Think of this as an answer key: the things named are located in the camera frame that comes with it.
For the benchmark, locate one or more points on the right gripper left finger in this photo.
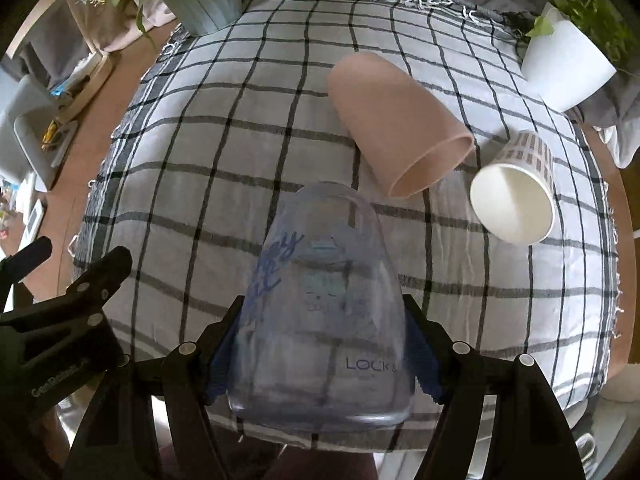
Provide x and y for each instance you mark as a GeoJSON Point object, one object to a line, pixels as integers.
{"type": "Point", "coordinates": [117, 438]}

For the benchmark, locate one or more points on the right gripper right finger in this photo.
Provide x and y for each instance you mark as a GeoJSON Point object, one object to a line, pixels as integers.
{"type": "Point", "coordinates": [530, 436]}

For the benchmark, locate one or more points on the clear plastic cup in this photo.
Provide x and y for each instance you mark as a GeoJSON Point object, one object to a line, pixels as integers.
{"type": "Point", "coordinates": [321, 340]}

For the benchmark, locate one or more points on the white paper cup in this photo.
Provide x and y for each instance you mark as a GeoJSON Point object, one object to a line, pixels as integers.
{"type": "Point", "coordinates": [512, 196]}

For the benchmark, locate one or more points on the pink plastic cup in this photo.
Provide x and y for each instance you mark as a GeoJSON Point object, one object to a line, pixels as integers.
{"type": "Point", "coordinates": [407, 136]}

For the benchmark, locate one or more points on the white mini projector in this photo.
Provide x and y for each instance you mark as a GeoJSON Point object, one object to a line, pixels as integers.
{"type": "Point", "coordinates": [33, 139]}

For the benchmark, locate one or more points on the checkered grey tablecloth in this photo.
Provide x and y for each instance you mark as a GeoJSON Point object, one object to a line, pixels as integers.
{"type": "Point", "coordinates": [341, 170]}

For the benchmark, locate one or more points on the white plant pot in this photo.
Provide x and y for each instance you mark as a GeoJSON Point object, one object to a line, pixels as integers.
{"type": "Point", "coordinates": [562, 65]}

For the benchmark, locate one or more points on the green potted plant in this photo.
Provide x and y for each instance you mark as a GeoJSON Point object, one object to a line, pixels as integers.
{"type": "Point", "coordinates": [605, 27]}

